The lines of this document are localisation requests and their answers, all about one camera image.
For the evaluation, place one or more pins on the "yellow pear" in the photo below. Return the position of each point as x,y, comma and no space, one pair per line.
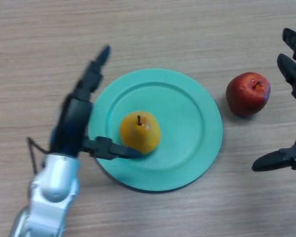
140,133

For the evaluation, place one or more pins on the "green round plate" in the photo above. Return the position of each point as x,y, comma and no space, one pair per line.
187,128

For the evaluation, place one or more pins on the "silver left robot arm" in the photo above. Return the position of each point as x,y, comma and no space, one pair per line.
51,187

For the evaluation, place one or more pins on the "red apple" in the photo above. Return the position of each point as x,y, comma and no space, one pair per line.
245,96

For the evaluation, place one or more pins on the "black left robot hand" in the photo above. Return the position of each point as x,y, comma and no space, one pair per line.
71,123

